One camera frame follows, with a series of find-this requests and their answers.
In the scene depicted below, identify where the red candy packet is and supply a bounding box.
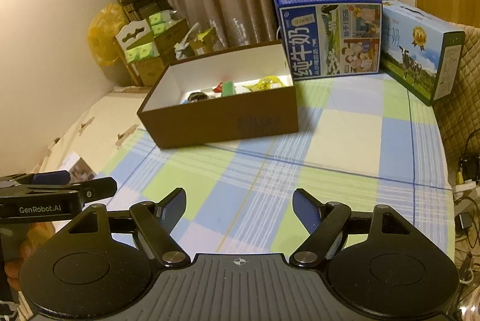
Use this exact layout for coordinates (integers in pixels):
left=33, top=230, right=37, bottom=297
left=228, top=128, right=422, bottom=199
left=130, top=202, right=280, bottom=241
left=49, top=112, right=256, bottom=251
left=213, top=82, right=223, bottom=93

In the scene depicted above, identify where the black power cable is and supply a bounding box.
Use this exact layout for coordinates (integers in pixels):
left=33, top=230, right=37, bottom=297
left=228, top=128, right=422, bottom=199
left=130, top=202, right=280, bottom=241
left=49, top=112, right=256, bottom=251
left=451, top=126, right=480, bottom=292

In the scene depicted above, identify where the checkered tablecloth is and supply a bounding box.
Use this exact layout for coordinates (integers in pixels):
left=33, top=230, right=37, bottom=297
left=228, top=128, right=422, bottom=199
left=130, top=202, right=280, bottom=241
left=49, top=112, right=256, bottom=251
left=103, top=74, right=455, bottom=255

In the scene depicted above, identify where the small photo card box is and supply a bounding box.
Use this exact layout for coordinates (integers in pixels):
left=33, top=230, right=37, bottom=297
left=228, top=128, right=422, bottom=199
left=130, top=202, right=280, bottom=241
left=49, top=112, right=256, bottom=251
left=59, top=152, right=96, bottom=183

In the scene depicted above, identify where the small open cardboard box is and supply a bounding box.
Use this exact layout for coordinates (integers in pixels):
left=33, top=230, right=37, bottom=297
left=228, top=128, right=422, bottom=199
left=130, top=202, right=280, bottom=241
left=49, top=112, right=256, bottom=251
left=189, top=27, right=222, bottom=56

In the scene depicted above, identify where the green medicine box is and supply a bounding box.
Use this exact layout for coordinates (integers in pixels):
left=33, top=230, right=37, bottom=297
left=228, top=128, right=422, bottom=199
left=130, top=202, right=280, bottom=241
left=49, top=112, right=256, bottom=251
left=221, top=81, right=236, bottom=97

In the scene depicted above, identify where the crumpled grey plastic bag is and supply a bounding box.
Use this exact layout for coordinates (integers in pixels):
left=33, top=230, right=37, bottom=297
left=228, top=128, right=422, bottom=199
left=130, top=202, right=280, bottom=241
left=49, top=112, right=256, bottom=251
left=174, top=23, right=201, bottom=60

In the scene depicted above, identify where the light blue milk carton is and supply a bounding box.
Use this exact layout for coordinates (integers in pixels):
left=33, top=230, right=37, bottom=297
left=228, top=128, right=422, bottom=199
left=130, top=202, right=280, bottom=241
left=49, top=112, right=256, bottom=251
left=380, top=0, right=465, bottom=106

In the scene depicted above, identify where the dark velvet scrunchie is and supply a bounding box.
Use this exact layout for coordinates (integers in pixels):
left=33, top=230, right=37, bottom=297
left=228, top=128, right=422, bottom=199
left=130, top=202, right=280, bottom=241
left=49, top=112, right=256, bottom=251
left=187, top=92, right=209, bottom=103

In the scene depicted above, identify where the white power strip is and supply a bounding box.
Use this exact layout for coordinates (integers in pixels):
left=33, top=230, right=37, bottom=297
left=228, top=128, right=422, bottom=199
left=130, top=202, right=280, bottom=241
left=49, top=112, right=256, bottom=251
left=453, top=181, right=478, bottom=200

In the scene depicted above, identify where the yellow plastic bag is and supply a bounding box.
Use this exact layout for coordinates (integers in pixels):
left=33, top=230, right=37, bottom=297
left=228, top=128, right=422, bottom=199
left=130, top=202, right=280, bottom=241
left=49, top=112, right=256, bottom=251
left=87, top=3, right=128, bottom=67

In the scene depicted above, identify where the yellow snack packet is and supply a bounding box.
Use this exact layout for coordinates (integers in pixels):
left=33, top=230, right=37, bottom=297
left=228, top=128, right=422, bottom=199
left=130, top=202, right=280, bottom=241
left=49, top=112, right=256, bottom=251
left=239, top=75, right=292, bottom=92

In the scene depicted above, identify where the brown cardboard storage box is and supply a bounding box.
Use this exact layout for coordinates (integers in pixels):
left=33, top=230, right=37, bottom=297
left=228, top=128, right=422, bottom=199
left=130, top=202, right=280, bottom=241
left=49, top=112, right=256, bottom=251
left=137, top=41, right=299, bottom=150

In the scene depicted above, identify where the cartoon print bedsheet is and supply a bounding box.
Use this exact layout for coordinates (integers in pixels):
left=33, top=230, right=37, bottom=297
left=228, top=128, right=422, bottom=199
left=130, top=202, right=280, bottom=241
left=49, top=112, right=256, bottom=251
left=33, top=87, right=150, bottom=173

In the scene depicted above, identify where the cardboard box with tissues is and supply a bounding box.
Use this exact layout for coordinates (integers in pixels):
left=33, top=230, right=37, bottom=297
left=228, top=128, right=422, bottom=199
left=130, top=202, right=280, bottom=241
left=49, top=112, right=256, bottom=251
left=115, top=10, right=190, bottom=87

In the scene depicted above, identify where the dark blue milk carton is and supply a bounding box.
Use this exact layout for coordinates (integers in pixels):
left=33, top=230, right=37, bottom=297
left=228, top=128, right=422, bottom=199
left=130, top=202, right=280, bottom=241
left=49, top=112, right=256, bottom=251
left=275, top=0, right=383, bottom=80

